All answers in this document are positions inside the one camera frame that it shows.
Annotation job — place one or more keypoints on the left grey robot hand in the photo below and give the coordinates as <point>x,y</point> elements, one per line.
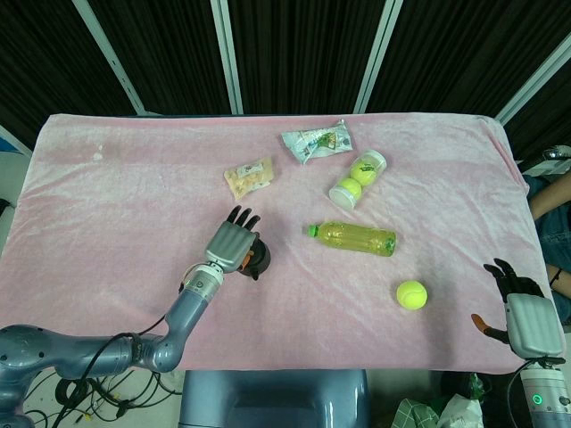
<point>229,243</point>

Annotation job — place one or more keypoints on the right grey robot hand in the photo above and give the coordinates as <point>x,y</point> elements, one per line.
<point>533,323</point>

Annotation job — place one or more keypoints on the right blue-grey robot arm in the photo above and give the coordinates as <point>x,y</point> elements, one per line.
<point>546,397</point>

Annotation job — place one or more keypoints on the person forearm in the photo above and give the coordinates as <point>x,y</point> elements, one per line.
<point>551,196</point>

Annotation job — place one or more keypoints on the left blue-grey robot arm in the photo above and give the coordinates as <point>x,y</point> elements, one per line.
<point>187,307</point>

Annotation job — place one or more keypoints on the black cup-shaped container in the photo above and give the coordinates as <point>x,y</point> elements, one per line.
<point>263,257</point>

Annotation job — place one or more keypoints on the clear bag of beige snacks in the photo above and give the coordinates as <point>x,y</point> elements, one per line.
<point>250,176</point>

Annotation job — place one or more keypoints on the person in blue jeans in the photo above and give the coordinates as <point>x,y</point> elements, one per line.
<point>555,249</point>

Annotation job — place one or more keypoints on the pink plush table cloth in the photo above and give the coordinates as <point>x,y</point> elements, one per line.
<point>134,200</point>

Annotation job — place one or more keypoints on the white plastic bag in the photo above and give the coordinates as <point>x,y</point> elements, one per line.
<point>459,412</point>

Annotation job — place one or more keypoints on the green tea plastic bottle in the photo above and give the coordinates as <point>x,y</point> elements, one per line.
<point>352,238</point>

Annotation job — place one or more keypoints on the loose yellow tennis ball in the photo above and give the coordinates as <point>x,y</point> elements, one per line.
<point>411,294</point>

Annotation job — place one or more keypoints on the tennis ball inside tube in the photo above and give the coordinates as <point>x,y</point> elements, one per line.
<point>362,172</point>
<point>349,189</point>

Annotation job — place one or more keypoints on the white green snack bag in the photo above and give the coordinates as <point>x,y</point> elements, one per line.
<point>319,140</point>

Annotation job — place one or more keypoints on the clear tennis ball tube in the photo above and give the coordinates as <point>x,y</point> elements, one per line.
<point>357,180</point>

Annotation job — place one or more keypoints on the green checkered bag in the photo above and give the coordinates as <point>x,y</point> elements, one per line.
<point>415,414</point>

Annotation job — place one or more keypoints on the blue-grey robot torso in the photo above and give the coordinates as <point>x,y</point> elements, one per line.
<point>272,399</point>

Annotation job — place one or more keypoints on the white blue sign board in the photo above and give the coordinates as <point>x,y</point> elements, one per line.
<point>11,140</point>

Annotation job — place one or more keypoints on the white partition post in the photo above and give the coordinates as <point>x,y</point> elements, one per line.
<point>531,82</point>
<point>227,58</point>
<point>379,58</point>
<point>111,58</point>

